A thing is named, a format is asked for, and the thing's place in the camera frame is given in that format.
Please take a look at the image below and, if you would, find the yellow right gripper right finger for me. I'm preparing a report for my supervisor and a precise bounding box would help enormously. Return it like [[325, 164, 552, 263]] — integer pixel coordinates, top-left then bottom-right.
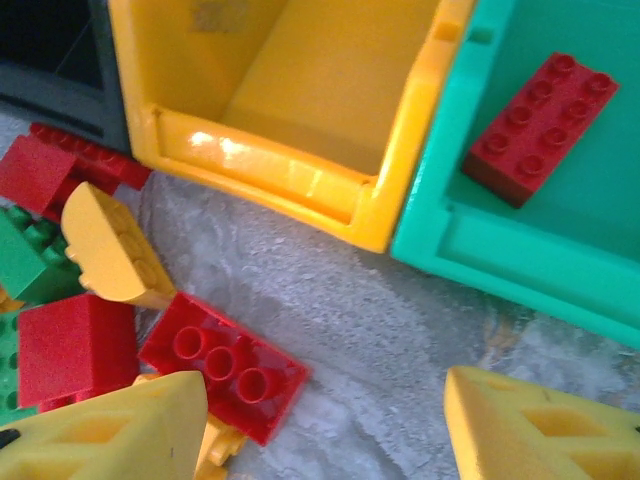
[[443, 364, 640, 480]]

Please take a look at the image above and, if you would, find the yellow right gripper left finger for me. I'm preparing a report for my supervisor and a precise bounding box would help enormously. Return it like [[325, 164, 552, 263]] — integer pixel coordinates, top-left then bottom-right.
[[0, 370, 209, 480]]

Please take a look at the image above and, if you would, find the red lego brick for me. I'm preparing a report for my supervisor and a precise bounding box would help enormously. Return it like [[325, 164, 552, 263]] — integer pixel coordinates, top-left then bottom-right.
[[137, 290, 311, 447], [0, 134, 81, 221], [17, 292, 141, 414], [28, 122, 154, 194], [460, 52, 621, 210]]

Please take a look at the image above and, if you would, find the green lego brick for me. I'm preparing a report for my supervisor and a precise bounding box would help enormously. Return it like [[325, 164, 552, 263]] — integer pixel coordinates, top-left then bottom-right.
[[0, 309, 39, 426], [0, 204, 86, 304]]

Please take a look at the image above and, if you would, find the yellow flat lego brick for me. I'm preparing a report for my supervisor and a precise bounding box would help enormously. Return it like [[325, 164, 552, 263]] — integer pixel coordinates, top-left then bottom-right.
[[192, 414, 247, 480]]

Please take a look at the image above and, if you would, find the green plastic bin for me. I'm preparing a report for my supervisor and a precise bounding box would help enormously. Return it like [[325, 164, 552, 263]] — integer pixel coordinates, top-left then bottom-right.
[[390, 0, 640, 349]]

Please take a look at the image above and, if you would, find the yellow curved lego brick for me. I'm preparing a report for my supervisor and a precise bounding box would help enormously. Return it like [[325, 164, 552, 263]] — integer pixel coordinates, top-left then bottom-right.
[[62, 180, 177, 309]]

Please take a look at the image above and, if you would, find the black plastic bin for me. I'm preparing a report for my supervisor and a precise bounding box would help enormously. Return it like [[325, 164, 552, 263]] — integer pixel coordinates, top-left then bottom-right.
[[0, 0, 132, 156]]

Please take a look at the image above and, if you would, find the yellow plastic bin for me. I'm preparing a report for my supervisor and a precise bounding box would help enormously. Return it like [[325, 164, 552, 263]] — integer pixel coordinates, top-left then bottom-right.
[[107, 0, 476, 255]]

